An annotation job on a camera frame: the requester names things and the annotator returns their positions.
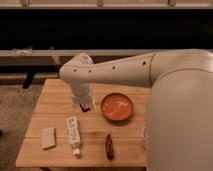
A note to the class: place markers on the wooden table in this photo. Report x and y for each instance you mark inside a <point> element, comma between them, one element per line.
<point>55,106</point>

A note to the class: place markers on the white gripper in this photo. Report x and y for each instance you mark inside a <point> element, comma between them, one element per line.
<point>82,94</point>

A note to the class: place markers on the orange ceramic bowl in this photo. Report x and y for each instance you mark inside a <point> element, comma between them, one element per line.
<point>116,107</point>

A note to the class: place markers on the white sponge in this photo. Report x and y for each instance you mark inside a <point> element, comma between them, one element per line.
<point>48,138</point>

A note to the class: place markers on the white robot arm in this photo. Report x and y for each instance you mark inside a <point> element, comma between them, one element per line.
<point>179,113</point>

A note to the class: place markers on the white tube bottle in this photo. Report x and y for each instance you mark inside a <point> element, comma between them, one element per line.
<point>74,135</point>

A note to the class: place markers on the white horizontal rail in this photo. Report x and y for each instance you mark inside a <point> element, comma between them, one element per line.
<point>18,57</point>

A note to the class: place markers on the brown chocolate bar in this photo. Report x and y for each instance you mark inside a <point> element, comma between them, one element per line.
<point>109,147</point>

